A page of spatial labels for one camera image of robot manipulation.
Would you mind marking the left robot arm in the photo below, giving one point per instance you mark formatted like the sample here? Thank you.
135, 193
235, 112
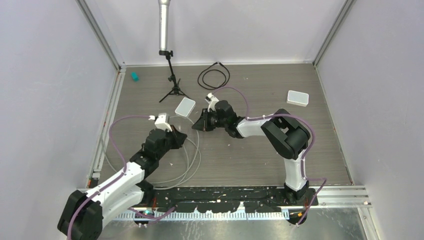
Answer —
85, 214

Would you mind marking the teal small block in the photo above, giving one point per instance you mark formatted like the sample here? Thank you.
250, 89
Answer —
135, 77

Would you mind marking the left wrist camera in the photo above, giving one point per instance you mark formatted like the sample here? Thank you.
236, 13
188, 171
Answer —
162, 122

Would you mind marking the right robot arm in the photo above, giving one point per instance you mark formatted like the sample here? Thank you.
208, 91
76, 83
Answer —
289, 138

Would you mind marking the white slotted cable duct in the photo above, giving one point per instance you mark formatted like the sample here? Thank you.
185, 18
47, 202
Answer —
227, 216

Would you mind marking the white network switch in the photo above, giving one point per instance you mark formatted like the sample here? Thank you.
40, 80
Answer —
185, 107
297, 98

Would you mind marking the black tripod stand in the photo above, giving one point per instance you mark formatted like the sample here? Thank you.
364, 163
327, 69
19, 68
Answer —
176, 90

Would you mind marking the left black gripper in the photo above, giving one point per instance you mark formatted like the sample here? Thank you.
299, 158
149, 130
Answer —
178, 137

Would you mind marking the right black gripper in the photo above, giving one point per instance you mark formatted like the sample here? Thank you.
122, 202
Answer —
203, 122

